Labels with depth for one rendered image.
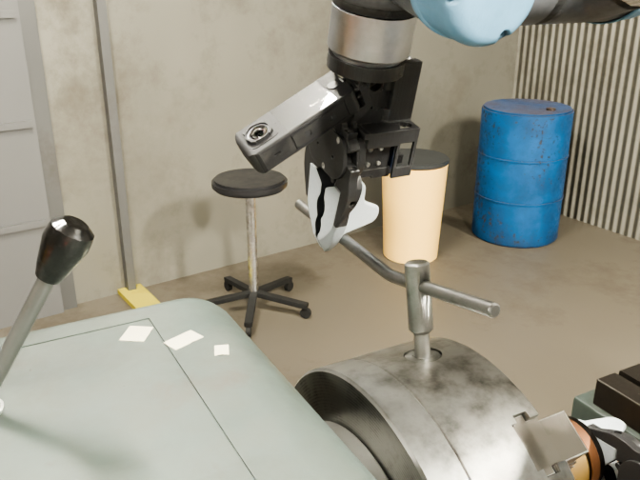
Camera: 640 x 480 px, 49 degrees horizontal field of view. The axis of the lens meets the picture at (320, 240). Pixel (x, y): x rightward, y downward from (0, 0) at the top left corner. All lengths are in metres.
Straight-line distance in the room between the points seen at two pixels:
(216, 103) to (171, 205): 0.56
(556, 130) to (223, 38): 1.87
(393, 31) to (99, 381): 0.37
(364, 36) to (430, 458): 0.34
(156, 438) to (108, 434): 0.03
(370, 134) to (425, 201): 3.13
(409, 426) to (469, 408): 0.06
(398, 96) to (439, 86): 3.87
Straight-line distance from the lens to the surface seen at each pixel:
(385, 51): 0.62
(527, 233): 4.24
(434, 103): 4.54
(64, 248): 0.48
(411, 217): 3.80
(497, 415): 0.59
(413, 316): 0.62
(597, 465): 0.79
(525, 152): 4.09
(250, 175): 3.20
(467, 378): 0.61
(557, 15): 0.58
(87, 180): 3.47
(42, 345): 0.65
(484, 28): 0.51
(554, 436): 0.64
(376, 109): 0.67
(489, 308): 0.54
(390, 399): 0.58
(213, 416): 0.53
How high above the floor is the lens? 1.56
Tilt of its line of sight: 22 degrees down
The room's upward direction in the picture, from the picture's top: straight up
